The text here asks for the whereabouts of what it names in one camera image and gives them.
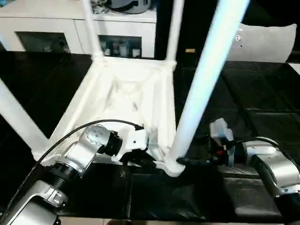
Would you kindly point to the white plastic table leg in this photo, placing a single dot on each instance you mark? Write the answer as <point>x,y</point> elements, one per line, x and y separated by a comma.
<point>21,112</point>
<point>206,70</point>
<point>92,30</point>
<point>174,30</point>

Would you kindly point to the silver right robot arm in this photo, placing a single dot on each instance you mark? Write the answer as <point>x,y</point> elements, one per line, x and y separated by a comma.
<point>274,164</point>

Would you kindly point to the small tan block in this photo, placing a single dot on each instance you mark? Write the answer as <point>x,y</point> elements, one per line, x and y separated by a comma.
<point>190,50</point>

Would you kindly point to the white flat board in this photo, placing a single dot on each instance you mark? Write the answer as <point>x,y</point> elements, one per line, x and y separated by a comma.
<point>294,68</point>

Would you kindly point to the grey cushion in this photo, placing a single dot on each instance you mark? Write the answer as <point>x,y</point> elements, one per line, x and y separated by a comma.
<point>262,44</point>

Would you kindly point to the grey round bag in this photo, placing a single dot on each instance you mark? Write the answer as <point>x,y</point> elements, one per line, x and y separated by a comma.
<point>131,5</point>

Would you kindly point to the dark clutter pile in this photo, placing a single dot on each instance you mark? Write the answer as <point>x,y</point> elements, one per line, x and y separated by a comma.
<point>100,7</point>

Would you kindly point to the white cabinet with glass doors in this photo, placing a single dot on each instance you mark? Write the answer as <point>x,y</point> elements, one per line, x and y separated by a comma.
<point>47,23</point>

